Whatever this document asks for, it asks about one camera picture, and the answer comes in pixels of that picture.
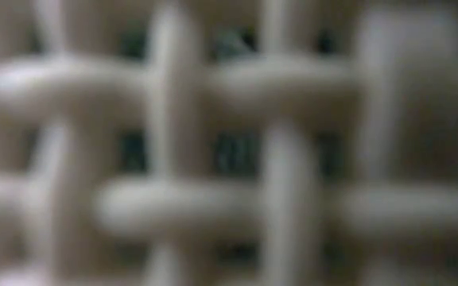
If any woven wicker basket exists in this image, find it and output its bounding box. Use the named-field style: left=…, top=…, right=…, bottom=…
left=0, top=0, right=458, bottom=286

